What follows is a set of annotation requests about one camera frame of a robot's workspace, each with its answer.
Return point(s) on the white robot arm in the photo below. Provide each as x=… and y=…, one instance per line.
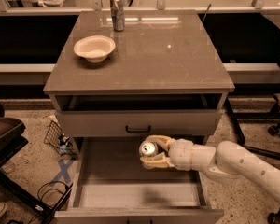
x=225, y=164

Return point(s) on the dark chair left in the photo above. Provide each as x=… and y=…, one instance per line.
x=11, y=142

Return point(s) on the black wire basket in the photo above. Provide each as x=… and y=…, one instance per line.
x=56, y=139

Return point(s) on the open middle drawer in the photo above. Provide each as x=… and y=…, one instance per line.
x=112, y=187

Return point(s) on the grey drawer cabinet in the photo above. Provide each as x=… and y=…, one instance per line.
x=164, y=61

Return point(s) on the white paper bowl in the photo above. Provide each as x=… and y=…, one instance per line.
x=94, y=48

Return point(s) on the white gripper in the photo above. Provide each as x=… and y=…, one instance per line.
x=181, y=155

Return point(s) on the silver blue energy drink can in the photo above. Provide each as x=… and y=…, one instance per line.
x=117, y=15

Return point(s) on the green 7up soda can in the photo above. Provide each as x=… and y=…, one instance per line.
x=148, y=149

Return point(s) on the closed top drawer black handle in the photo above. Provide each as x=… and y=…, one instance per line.
x=125, y=123

